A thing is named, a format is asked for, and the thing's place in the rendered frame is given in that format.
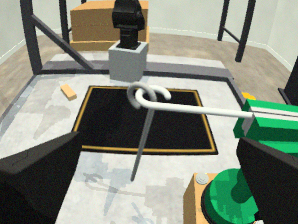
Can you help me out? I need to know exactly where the green bench vise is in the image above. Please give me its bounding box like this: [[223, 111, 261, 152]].
[[205, 99, 298, 224]]

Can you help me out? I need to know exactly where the brown wooden block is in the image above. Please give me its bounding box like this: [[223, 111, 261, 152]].
[[183, 173, 219, 224]]

